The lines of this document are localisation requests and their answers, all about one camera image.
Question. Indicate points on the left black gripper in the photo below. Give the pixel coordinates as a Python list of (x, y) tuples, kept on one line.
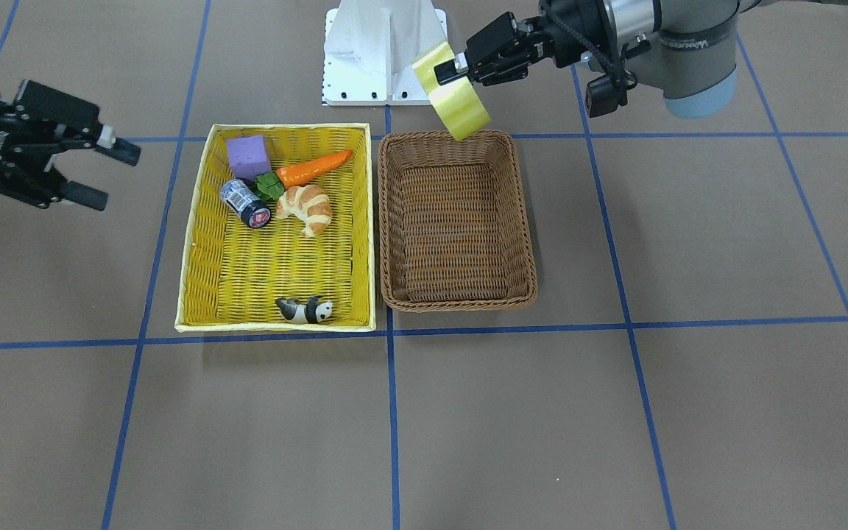
[(562, 38)]

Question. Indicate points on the yellow clear tape roll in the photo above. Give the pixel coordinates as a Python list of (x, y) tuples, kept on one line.
[(461, 107)]

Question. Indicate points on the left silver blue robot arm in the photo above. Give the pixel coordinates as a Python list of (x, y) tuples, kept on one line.
[(687, 49)]

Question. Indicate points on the yellow woven basket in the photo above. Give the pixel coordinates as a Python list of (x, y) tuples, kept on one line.
[(231, 274)]

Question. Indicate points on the brown wicker basket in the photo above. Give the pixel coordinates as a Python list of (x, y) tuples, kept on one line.
[(454, 229)]

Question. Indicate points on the small blue labelled can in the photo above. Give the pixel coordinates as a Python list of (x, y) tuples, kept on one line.
[(245, 204)]

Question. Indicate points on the purple foam cube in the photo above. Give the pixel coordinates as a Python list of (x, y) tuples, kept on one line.
[(248, 157)]

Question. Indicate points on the orange toy carrot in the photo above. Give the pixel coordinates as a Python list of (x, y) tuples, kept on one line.
[(272, 184)]

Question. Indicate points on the toy croissant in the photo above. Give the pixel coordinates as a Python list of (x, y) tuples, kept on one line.
[(308, 203)]

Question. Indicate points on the panda figurine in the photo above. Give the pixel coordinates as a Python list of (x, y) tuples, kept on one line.
[(315, 309)]

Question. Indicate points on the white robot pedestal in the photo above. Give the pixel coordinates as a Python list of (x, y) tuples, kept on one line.
[(370, 48)]

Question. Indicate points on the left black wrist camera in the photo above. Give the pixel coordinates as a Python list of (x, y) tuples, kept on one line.
[(607, 93)]

